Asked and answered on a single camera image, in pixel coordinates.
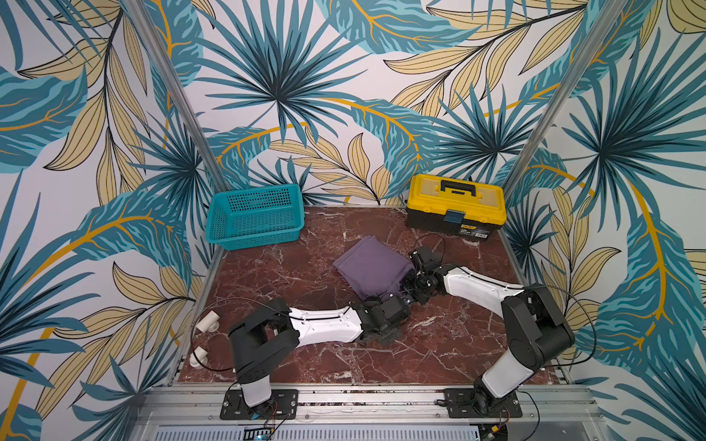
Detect purple long pants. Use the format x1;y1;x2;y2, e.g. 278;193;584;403
333;236;413;301

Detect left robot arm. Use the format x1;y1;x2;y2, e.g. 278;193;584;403
228;294;413;411

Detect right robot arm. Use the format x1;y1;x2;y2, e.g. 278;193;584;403
404;247;575;400

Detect yellow black toolbox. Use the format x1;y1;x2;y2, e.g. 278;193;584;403
406;175;507;241

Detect teal plastic basket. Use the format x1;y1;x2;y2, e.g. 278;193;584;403
205;184;304;251

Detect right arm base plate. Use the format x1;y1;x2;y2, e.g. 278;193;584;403
436;388;522;421

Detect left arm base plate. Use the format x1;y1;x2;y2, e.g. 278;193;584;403
220;389;299;421

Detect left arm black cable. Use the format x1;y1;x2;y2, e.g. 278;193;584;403
189;297;288;373

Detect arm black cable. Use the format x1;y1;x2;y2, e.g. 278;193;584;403
542;283;598;369
189;297;288;373

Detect white cable connector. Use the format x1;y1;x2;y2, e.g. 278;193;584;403
189;311;220;370

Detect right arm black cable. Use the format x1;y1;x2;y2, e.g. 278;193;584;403
542;283;598;369

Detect front aluminium rail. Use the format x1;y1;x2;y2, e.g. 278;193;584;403
129;384;610;440

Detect right aluminium frame post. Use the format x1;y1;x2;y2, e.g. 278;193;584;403
503;0;628;197

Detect aluminium frame post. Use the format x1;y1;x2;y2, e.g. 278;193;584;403
503;0;628;197
123;0;231;193

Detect left aluminium frame post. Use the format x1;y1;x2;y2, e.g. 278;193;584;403
123;0;231;193

